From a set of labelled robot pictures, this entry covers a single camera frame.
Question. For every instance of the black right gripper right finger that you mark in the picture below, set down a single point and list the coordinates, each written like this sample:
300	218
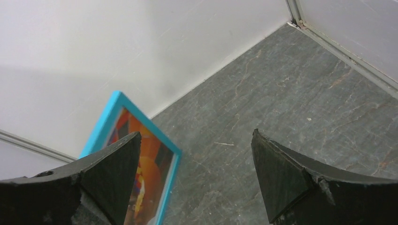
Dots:
298	190

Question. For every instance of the hot air balloon photo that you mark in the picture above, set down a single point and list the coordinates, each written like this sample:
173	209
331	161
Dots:
152	171

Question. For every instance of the light wooden picture frame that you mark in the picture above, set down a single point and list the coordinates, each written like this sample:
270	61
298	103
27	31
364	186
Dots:
99	137

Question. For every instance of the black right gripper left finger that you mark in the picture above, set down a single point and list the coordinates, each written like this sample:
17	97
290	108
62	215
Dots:
93	190

